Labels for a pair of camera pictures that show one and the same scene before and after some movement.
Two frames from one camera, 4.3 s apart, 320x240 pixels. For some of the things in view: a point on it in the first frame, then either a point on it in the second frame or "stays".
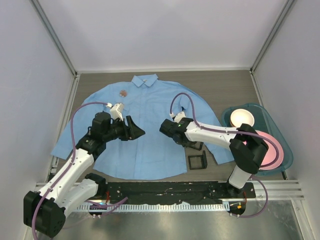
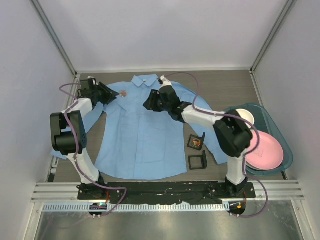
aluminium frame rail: (264, 190) stays
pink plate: (270, 155) stays
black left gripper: (127, 128) to (105, 92)
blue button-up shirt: (149, 156) stays
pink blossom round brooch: (123, 93) stays
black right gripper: (191, 144) to (155, 100)
